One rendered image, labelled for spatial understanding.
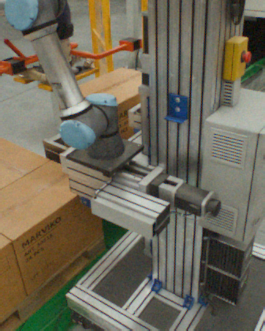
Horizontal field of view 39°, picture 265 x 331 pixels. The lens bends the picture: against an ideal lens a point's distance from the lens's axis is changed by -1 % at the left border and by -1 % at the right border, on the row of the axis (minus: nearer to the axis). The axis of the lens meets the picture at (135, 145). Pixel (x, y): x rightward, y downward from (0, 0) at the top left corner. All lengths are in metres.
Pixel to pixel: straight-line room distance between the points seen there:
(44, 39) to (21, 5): 0.11
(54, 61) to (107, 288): 1.24
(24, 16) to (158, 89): 0.52
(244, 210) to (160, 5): 0.76
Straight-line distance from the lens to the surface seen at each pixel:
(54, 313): 2.28
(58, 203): 2.07
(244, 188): 1.36
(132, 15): 5.38
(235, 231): 1.48
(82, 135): 1.25
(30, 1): 1.20
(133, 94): 2.23
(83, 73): 1.98
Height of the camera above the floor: 1.80
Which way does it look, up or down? 30 degrees down
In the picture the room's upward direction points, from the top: 2 degrees counter-clockwise
